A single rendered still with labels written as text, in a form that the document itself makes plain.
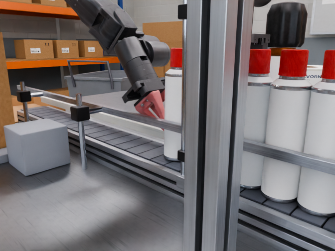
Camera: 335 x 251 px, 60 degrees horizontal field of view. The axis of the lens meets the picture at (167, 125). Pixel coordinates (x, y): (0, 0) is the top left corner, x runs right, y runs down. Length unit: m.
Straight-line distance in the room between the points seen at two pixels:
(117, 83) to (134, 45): 2.15
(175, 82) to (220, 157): 0.25
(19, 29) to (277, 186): 4.96
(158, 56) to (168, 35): 3.45
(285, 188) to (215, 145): 0.17
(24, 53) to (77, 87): 1.53
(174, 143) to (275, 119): 0.21
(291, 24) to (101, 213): 0.53
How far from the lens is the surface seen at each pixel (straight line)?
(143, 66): 0.60
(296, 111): 0.40
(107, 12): 0.65
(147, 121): 0.54
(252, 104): 0.43
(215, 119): 0.28
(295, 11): 0.70
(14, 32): 5.16
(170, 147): 0.55
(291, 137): 0.41
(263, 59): 0.43
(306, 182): 0.42
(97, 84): 2.87
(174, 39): 4.06
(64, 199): 0.56
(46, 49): 4.51
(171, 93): 0.52
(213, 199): 0.31
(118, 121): 0.74
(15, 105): 1.45
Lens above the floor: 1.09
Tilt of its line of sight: 15 degrees down
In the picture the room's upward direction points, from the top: straight up
